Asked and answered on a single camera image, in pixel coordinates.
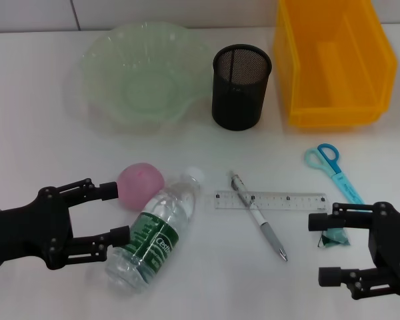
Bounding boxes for pink peach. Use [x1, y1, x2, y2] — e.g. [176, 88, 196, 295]
[116, 162, 166, 211]

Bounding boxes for clear plastic ruler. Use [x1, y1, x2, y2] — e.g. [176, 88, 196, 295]
[214, 189, 328, 211]

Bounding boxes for white grey ballpoint pen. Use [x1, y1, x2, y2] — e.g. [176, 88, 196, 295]
[229, 169, 289, 263]

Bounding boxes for clear green-label water bottle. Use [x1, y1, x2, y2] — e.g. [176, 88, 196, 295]
[105, 165, 206, 294]

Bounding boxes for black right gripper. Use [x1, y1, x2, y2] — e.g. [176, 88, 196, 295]
[308, 201, 400, 300]

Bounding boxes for blue teal scissors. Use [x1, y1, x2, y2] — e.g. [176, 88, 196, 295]
[303, 143, 366, 205]

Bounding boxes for black mesh pen holder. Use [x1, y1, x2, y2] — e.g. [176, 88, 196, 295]
[211, 44, 273, 131]

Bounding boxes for yellow plastic bin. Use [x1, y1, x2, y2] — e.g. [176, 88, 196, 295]
[273, 0, 398, 128]

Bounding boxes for green glass fruit plate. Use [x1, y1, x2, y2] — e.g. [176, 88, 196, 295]
[81, 21, 215, 123]

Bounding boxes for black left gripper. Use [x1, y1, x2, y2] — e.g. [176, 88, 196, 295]
[0, 178, 131, 270]

